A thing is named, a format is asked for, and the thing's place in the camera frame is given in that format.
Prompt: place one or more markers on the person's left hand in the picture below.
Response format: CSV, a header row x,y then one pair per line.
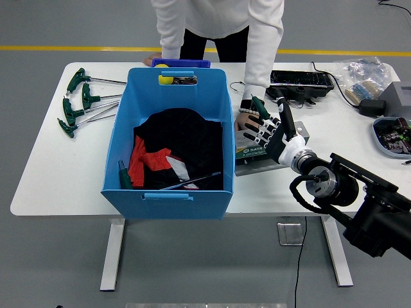
x,y
241,122

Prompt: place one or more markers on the person's right hand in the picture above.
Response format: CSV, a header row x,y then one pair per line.
x,y
153,58

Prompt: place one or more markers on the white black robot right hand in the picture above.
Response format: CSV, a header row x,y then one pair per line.
x,y
285,150

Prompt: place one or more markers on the green grey wrench holder stand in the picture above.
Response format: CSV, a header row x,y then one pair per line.
x,y
253,158

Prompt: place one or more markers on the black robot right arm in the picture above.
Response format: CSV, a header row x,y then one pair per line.
x,y
379,218

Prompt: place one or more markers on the person's left forearm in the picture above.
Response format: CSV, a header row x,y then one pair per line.
x,y
258,77

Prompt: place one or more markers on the person's right forearm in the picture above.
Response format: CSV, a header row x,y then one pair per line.
x,y
170,41

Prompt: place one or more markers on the light blue plastic box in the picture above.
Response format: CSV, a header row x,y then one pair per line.
x,y
170,205

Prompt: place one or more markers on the grey device box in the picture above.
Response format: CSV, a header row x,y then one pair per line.
x,y
399,96

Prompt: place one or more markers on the black wrist watch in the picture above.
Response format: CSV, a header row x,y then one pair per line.
x,y
246,104

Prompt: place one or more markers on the yellow ball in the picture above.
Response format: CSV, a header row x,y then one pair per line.
x,y
166,80

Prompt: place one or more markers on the dark blue plastic bin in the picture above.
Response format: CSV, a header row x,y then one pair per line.
x,y
183,62

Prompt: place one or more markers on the silver black metal part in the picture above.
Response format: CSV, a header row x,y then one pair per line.
x,y
186,80

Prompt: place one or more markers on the black red cloth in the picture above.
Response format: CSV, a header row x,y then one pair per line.
x,y
189,144

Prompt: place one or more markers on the black plastic tray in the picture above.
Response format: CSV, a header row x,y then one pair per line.
x,y
298,78

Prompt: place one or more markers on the person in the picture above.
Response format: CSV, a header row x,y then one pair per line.
x,y
218,16

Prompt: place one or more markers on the metal floor plate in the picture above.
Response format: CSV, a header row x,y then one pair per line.
x,y
289,234

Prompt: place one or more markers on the black power adapter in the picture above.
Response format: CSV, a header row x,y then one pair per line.
x,y
372,107

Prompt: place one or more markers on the tan strip of resistors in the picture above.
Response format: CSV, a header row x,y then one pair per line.
x,y
363,91

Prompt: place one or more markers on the pale blue tray of components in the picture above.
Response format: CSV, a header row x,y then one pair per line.
x,y
391,138

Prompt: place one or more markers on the white table leg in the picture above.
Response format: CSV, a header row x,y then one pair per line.
x,y
337,253
112,256

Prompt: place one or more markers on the clear plastic bag of parts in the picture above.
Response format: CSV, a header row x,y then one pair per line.
x,y
369,70

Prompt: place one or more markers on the small black plug tip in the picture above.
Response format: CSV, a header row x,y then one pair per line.
x,y
407,162

